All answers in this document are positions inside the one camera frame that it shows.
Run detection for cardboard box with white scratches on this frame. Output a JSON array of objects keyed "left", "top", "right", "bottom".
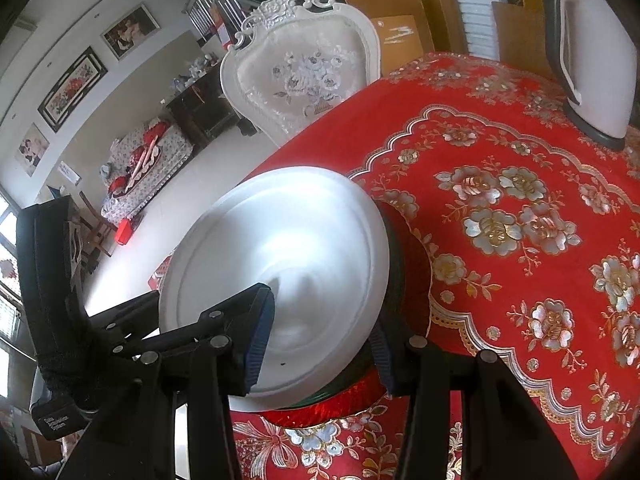
[{"left": 372, "top": 15, "right": 427, "bottom": 79}]

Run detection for black framed floral picture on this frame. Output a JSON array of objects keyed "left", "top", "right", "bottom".
[{"left": 37, "top": 46, "right": 109, "bottom": 133}]

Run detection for cabinet top ornaments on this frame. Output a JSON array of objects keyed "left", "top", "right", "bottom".
[{"left": 174, "top": 54, "right": 222, "bottom": 87}]

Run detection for white slatted shutter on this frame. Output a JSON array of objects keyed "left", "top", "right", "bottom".
[{"left": 445, "top": 0, "right": 507, "bottom": 59}]

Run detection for white grey electric kettle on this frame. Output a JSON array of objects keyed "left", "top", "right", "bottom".
[{"left": 542, "top": 0, "right": 639, "bottom": 152}]

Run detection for floral covered sofa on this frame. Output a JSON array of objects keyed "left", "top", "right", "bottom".
[{"left": 100, "top": 120, "right": 197, "bottom": 222}]

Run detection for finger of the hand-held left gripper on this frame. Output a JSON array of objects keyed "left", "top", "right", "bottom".
[
  {"left": 82, "top": 290, "right": 164, "bottom": 337},
  {"left": 107, "top": 317, "right": 203, "bottom": 362}
]

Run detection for framed portrait wall picture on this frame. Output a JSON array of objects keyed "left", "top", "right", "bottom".
[{"left": 100, "top": 4, "right": 162, "bottom": 62}]

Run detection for red floral tablecloth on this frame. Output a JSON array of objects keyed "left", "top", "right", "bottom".
[{"left": 149, "top": 52, "right": 640, "bottom": 480}]

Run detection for unframed portrait wall picture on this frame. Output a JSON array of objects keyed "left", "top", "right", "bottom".
[{"left": 15, "top": 122, "right": 52, "bottom": 177}]

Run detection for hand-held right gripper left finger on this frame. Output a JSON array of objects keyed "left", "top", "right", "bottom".
[{"left": 57, "top": 284, "right": 277, "bottom": 480}]

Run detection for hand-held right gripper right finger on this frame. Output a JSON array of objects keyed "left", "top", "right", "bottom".
[{"left": 370, "top": 326, "right": 594, "bottom": 480}]

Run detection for plain cardboard sheet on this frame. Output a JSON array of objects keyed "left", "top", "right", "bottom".
[{"left": 492, "top": 0, "right": 552, "bottom": 82}]

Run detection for stair railing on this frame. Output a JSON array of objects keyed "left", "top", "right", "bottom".
[{"left": 182, "top": 0, "right": 282, "bottom": 42}]

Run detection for white ornate chair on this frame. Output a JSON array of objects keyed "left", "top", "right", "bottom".
[{"left": 220, "top": 0, "right": 382, "bottom": 149}]

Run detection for white plate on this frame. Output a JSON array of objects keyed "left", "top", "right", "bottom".
[{"left": 157, "top": 167, "right": 391, "bottom": 402}]

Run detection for red cloth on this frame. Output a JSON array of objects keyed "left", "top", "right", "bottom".
[{"left": 111, "top": 119, "right": 168, "bottom": 196}]

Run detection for dark wooden cabinet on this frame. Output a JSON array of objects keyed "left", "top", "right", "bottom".
[{"left": 166, "top": 67, "right": 242, "bottom": 149}]

